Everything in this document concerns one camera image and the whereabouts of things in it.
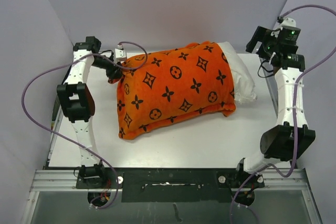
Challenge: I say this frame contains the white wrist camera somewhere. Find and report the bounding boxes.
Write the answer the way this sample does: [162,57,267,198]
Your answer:
[271,17,296,38]
[113,48,127,63]

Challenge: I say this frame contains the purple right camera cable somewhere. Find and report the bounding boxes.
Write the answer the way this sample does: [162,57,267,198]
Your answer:
[229,4,336,224]

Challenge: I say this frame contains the purple camera cable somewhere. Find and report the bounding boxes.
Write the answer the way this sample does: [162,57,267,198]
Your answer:
[21,41,149,210]
[229,4,336,224]

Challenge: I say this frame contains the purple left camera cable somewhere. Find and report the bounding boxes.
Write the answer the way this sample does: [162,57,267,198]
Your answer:
[21,41,149,210]

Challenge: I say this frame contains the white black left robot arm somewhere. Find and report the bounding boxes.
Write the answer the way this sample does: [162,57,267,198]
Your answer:
[57,36,122,188]

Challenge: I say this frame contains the white pillow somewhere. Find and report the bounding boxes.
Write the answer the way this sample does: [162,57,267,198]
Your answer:
[218,41,257,104]

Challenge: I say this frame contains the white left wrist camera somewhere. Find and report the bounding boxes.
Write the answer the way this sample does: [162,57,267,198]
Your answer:
[113,48,127,63]

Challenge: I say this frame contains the aluminium frame rail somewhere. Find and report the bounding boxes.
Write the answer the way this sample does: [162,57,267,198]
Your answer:
[20,170,87,224]

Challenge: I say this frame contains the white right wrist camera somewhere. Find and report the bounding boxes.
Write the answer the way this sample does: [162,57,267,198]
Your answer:
[271,17,296,38]

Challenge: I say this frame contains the orange patterned plush pillowcase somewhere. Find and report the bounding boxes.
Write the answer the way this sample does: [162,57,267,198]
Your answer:
[108,41,236,140]

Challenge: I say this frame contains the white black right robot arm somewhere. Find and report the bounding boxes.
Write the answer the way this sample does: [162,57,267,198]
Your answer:
[234,25,316,187]

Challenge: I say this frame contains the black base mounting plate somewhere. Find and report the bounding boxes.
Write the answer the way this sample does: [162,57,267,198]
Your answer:
[76,167,265,206]

